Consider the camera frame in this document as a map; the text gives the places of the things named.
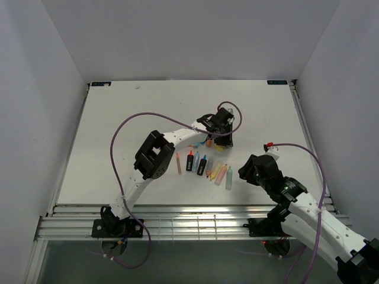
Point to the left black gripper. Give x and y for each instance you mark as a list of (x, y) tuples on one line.
[(224, 139)]

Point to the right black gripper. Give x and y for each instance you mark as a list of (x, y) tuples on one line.
[(249, 170)]

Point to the pastel yellow highlighter cap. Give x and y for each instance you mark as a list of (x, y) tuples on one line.
[(218, 148)]

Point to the pastel green highlighter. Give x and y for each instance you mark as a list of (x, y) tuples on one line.
[(229, 178)]

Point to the pastel orange highlighter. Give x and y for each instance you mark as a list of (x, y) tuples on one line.
[(221, 174)]

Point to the pastel coral highlighter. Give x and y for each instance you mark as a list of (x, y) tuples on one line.
[(209, 166)]

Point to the black blue-capped highlighter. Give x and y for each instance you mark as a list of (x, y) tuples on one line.
[(202, 165)]

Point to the black orange-capped highlighter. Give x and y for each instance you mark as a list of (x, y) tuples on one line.
[(189, 162)]

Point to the thin orange highlighter pen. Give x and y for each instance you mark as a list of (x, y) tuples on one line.
[(178, 163)]

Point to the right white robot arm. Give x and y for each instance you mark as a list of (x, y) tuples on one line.
[(297, 214)]

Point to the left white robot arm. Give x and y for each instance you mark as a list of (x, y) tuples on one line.
[(154, 156)]

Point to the left blue corner label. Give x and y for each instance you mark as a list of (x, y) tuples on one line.
[(100, 84)]

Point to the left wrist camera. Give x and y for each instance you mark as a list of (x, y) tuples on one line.
[(231, 116)]

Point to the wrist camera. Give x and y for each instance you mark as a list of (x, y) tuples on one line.
[(231, 116), (273, 151)]

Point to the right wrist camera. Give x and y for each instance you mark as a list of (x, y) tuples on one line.
[(273, 151)]

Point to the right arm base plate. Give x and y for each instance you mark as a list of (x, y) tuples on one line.
[(265, 227)]

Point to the aluminium frame rails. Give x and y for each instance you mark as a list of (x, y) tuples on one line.
[(164, 223)]

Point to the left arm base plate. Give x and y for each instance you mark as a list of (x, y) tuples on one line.
[(127, 228)]

